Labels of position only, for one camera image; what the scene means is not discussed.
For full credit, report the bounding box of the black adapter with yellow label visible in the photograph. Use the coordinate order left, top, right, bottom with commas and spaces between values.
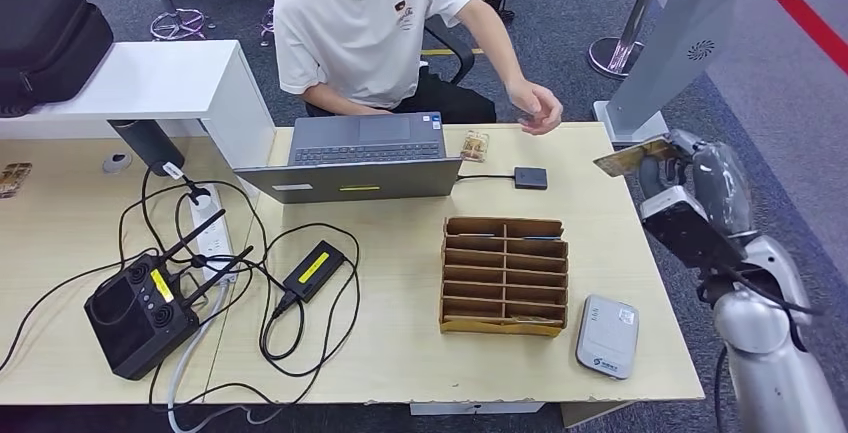
282, 240, 348, 304

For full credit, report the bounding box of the white desk shelf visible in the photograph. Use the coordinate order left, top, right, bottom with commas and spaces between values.
0, 39, 278, 196

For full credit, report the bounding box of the grey white card reader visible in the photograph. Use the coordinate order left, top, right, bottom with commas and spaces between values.
575, 294, 641, 382

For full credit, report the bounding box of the small black card reader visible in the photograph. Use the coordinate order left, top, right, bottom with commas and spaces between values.
513, 166, 550, 191

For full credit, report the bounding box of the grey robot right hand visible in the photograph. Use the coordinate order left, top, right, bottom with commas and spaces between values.
637, 128, 757, 239

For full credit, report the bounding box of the black cylinder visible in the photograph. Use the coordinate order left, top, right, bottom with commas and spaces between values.
107, 119, 187, 178

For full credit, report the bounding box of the round grey cable grommet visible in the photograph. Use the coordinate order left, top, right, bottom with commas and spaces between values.
101, 152, 133, 175

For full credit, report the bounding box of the black power plug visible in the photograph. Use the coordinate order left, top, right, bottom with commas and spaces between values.
184, 178, 215, 211

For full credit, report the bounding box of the white desk crossbar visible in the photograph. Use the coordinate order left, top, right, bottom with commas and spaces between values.
409, 402, 546, 417

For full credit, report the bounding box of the grey laptop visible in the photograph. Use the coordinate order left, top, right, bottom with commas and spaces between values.
233, 111, 464, 205

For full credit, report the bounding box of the pale desk leg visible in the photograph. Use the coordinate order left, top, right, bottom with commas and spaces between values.
561, 402, 634, 430

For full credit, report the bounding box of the white power strip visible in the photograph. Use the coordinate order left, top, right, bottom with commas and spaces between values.
187, 183, 237, 284

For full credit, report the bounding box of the black carrying case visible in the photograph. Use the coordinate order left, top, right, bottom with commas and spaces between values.
0, 0, 115, 119

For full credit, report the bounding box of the person's left hand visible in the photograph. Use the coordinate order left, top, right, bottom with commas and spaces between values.
506, 78, 564, 136

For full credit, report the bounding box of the golden tree picture card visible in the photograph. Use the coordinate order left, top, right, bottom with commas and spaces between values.
592, 137, 684, 178

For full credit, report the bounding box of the person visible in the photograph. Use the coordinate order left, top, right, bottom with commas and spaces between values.
272, 0, 564, 136

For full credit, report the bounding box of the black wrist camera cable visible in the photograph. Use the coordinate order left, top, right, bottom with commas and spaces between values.
696, 262, 824, 319

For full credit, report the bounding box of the black router with antennas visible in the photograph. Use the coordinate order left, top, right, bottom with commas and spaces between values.
83, 208, 255, 383

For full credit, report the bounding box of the chrome stanchion post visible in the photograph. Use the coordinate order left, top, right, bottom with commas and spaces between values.
586, 0, 677, 80

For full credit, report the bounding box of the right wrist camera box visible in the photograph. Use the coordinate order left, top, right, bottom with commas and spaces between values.
639, 184, 747, 271

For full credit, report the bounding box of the grey kiosk stand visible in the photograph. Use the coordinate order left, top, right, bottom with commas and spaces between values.
592, 0, 747, 148

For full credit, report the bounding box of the brown cardboard card organizer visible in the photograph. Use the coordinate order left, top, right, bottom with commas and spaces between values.
439, 217, 571, 339

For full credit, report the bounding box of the white power cable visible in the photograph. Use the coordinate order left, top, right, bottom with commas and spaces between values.
165, 280, 280, 433

